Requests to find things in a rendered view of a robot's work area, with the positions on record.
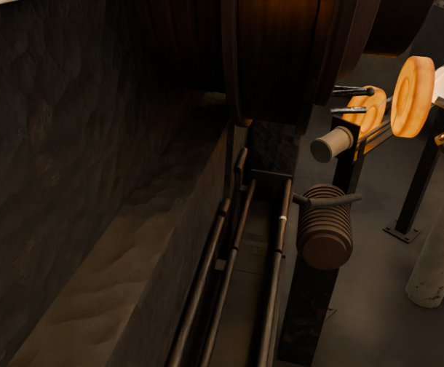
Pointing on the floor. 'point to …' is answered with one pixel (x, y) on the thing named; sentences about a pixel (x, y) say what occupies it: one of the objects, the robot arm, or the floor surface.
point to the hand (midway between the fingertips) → (414, 88)
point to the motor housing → (314, 273)
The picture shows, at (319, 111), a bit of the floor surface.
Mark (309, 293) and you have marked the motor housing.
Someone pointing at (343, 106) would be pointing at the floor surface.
